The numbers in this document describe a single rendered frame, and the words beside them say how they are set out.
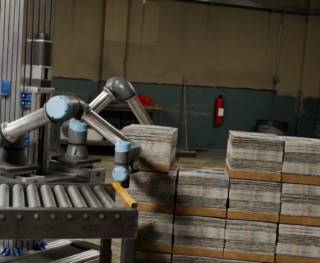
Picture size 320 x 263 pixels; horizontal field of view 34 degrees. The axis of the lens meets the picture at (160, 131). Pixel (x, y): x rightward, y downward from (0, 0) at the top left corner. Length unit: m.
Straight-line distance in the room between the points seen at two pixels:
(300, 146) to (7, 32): 1.83
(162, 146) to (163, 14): 7.04
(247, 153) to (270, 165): 0.14
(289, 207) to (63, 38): 7.02
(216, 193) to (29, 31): 1.44
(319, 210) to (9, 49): 2.01
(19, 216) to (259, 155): 1.41
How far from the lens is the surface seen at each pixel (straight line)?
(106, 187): 2.68
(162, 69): 9.80
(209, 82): 10.10
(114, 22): 9.55
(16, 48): 3.24
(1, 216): 2.15
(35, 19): 3.28
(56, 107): 2.66
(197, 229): 3.02
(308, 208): 3.06
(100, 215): 2.18
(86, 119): 2.76
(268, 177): 2.98
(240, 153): 2.95
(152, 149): 2.95
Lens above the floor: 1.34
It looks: 5 degrees down
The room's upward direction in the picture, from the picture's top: 4 degrees clockwise
